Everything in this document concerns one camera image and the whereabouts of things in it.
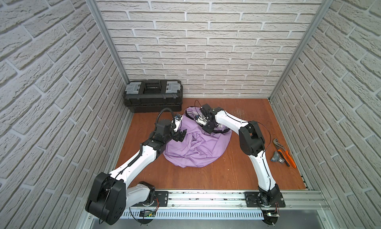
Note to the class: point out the black plastic toolbox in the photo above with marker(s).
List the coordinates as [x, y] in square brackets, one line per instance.
[152, 96]

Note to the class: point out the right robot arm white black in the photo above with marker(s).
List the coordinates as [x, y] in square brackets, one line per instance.
[252, 143]

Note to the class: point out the purple trousers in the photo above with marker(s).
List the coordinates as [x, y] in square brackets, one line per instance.
[198, 149]

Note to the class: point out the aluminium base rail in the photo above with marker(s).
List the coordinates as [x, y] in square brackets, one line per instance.
[145, 205]

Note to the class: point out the orange handled pliers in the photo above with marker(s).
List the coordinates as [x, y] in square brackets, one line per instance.
[284, 154]

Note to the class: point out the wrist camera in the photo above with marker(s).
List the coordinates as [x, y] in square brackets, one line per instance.
[200, 120]
[177, 122]

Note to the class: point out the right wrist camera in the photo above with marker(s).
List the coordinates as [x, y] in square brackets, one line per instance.
[200, 120]

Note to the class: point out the small grey metal part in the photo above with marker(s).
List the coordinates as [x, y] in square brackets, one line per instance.
[277, 158]

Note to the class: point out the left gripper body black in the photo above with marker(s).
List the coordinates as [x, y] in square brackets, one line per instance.
[180, 134]

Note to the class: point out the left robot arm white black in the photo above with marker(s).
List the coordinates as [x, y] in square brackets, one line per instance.
[131, 169]

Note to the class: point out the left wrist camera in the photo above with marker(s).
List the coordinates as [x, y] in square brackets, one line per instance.
[177, 122]

